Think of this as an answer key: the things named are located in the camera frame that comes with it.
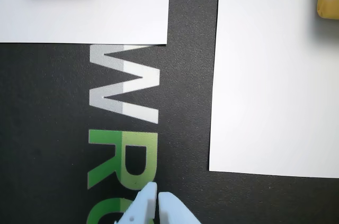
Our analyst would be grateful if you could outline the dark mat with letters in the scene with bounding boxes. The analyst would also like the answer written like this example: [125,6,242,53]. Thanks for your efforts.
[0,0,339,224]

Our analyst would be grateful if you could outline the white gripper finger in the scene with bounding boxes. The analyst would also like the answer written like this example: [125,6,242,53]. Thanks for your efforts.
[158,191,202,224]
[114,182,159,224]

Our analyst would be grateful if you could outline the white paper sheet marked HOME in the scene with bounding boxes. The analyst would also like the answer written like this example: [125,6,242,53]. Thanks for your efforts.
[208,0,339,179]

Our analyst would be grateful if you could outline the white paper sheet marked 1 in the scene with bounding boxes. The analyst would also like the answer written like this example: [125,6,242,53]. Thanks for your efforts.
[0,0,171,46]

